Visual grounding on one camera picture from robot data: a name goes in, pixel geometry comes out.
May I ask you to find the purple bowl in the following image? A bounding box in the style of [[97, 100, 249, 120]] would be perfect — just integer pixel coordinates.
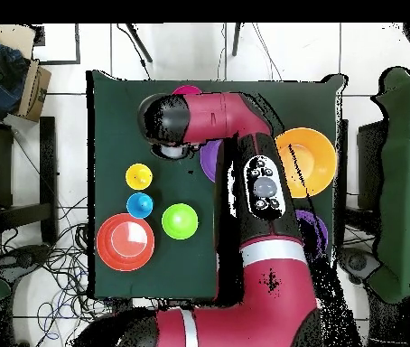
[[294, 210, 330, 261], [200, 139, 223, 183]]

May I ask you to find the pink bowl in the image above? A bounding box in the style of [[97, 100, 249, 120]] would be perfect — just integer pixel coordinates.
[[171, 85, 203, 96]]

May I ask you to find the green bowl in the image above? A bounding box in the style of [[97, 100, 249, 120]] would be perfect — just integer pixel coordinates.
[[161, 202, 200, 240]]

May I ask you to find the blue cup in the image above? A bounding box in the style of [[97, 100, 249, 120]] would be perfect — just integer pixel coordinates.
[[126, 192, 154, 220]]

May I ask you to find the yellow cup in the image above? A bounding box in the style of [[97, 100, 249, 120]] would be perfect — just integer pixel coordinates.
[[125, 163, 154, 192]]

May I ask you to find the orange-red bowl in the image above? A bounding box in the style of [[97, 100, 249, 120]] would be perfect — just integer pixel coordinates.
[[96, 212, 156, 273]]

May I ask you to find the dark green tablecloth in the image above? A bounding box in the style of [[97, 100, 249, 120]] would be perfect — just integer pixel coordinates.
[[86, 70, 349, 301]]

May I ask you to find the large yellow bowl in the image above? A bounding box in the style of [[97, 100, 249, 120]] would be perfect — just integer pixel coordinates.
[[275, 127, 338, 199]]

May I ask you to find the black stand leg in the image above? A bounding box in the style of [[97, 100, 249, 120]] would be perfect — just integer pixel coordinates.
[[231, 23, 244, 57], [125, 23, 154, 64]]

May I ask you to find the black wheeled base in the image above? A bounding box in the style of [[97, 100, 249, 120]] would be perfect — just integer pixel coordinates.
[[0, 243, 52, 286], [338, 245, 381, 286]]

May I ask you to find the cardboard box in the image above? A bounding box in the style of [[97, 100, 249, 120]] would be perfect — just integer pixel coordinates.
[[13, 59, 52, 123]]

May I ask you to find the blue clothing pile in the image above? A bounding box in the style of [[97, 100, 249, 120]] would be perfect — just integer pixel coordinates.
[[0, 35, 31, 120]]

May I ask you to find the beige cardboard sheet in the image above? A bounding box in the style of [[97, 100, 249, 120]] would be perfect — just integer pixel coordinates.
[[0, 23, 36, 59]]

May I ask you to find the black cable tangle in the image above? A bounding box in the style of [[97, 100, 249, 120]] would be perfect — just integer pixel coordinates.
[[0, 194, 119, 347]]

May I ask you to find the black metal frame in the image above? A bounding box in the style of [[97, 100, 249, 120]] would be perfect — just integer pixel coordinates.
[[334, 118, 388, 236], [0, 116, 58, 247]]

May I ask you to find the white board black frame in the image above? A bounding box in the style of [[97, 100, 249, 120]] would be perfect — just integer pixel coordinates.
[[31, 23, 81, 66]]

